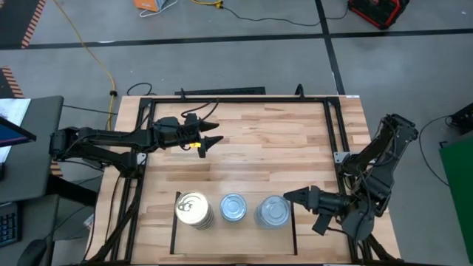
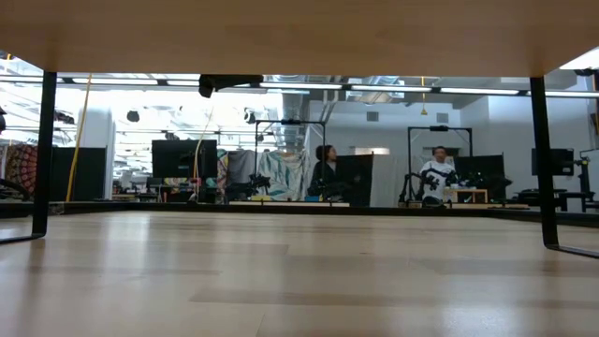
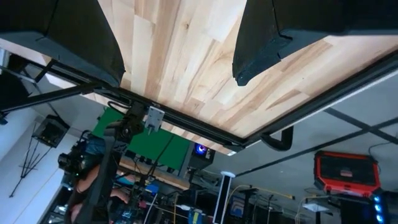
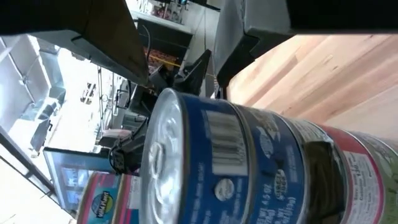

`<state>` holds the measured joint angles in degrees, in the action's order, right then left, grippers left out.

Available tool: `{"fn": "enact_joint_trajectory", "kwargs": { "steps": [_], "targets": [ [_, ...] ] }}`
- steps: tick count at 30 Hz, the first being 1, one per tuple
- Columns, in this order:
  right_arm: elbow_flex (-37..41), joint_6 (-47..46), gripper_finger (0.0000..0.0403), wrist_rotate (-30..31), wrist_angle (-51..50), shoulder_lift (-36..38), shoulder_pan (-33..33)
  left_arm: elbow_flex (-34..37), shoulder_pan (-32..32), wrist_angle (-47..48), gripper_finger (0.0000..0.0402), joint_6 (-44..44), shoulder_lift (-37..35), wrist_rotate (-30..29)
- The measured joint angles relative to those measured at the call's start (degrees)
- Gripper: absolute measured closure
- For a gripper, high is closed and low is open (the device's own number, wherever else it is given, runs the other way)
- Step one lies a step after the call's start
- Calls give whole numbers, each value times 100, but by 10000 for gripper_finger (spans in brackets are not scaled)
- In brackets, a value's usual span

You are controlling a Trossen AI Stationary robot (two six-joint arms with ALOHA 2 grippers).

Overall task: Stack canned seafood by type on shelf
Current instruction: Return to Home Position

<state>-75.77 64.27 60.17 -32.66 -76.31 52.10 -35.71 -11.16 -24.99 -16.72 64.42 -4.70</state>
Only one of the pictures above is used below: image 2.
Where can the ceiling light tube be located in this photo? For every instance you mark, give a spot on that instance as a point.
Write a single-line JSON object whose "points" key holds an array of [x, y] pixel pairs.
{"points": [[482, 91], [388, 88], [299, 86]]}

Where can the grey cloth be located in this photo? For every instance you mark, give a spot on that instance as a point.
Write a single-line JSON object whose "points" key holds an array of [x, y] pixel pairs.
{"points": [[241, 164]]}

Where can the black monitor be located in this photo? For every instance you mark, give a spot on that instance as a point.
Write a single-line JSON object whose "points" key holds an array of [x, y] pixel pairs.
{"points": [[564, 161], [178, 159]]}

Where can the round black ceiling object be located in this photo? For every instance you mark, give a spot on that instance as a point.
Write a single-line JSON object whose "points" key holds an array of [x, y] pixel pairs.
{"points": [[133, 116]]}

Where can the white patterned cloth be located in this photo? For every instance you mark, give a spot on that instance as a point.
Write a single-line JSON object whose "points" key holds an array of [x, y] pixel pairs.
{"points": [[285, 173]]}

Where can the person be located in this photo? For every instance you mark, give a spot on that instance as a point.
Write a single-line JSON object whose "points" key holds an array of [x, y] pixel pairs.
{"points": [[437, 175], [325, 171]]}

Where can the black partition panel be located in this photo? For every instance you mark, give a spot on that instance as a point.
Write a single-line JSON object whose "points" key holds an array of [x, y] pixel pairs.
{"points": [[91, 173], [358, 178], [482, 168]]}

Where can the lit white panel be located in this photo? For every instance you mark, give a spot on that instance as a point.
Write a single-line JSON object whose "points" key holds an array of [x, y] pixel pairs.
{"points": [[369, 150]]}

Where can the white curtain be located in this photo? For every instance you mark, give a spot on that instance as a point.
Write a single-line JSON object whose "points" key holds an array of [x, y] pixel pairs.
{"points": [[393, 178]]}

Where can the black ceiling lamp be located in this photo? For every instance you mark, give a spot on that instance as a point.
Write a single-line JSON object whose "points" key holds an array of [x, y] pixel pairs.
{"points": [[5, 56]]}

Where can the patterned red tapestry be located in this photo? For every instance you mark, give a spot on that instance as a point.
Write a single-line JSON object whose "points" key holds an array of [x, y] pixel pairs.
{"points": [[21, 168]]}

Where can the small wooden table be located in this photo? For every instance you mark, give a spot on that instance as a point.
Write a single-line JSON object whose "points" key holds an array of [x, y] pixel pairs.
{"points": [[470, 191]]}

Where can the black equipment stand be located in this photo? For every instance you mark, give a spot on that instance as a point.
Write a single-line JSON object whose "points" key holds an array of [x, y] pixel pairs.
{"points": [[585, 182]]}

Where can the silver air duct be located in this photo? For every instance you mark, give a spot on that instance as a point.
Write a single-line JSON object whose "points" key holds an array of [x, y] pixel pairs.
{"points": [[294, 107]]}

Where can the black pipe stand frame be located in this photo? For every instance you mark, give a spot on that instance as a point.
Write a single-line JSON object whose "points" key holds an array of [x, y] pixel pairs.
{"points": [[440, 127], [290, 121]]}

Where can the grey wall vent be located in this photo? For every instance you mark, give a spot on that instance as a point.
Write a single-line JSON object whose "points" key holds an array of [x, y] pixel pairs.
{"points": [[442, 117], [372, 116]]}

